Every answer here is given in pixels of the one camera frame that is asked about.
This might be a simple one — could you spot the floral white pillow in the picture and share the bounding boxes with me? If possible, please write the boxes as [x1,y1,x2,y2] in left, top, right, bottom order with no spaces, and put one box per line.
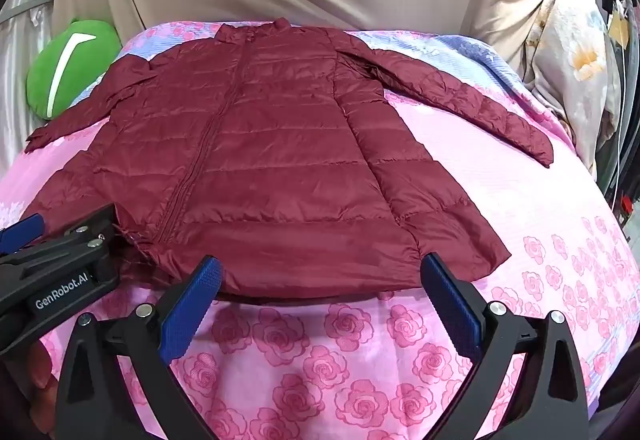
[522,0,623,183]

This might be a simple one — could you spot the pink floral blanket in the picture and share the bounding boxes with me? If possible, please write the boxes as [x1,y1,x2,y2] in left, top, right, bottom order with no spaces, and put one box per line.
[0,20,640,440]

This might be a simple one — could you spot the white curtain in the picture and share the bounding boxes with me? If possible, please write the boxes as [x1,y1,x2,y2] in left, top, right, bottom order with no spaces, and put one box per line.
[0,0,68,173]

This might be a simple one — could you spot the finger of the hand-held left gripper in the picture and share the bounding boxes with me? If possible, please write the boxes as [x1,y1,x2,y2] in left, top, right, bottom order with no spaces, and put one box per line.
[0,214,45,255]
[47,204,117,251]

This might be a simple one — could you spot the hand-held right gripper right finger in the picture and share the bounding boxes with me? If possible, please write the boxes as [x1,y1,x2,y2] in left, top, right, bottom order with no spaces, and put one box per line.
[420,252,592,440]

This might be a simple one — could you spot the person's left hand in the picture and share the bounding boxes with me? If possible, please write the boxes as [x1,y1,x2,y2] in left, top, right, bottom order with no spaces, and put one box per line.
[22,345,60,421]

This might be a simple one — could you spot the green plush pillow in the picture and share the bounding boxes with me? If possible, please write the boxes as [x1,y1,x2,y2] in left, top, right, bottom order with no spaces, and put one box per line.
[26,16,123,121]

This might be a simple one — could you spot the yellowish paper tag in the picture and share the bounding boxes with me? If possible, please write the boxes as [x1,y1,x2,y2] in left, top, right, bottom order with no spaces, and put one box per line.
[609,12,632,46]

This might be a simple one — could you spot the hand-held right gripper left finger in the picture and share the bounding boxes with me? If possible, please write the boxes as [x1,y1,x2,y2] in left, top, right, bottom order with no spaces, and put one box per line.
[55,256,221,440]

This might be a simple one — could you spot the white cable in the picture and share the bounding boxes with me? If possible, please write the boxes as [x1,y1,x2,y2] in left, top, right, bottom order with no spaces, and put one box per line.
[606,0,633,203]

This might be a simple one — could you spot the maroon puffer jacket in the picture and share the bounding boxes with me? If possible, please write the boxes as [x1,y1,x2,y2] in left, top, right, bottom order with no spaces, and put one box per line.
[24,17,556,305]

